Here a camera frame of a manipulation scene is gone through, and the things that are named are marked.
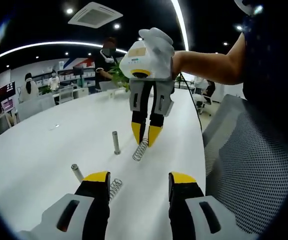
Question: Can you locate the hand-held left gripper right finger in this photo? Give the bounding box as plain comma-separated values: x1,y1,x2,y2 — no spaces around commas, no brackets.
168,171,260,240

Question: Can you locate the white ceiling air vent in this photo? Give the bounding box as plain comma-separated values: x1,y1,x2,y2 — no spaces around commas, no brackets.
67,1,124,29

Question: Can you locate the person's right forearm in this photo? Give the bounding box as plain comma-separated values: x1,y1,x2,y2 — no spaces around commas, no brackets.
171,32,247,86

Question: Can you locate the metal pin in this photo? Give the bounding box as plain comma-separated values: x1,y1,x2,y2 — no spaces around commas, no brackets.
70,163,85,184
111,130,122,155

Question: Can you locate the grey mesh office chair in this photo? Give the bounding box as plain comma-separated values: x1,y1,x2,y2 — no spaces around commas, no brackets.
202,94,288,236

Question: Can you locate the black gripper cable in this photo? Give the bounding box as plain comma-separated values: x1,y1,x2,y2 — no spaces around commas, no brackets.
179,72,204,133

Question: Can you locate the metal coil spring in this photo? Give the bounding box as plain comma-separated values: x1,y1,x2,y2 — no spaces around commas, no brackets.
132,138,150,162
108,178,123,201

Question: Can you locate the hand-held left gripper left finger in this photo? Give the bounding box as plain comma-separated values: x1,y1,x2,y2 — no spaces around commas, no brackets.
18,171,111,240

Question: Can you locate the person's body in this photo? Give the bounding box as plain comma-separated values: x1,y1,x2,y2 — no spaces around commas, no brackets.
240,0,288,108

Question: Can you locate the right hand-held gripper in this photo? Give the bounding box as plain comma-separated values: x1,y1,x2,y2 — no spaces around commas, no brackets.
120,39,176,149

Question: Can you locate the green potted plant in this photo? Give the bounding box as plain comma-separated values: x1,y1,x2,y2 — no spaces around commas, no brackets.
107,60,131,93

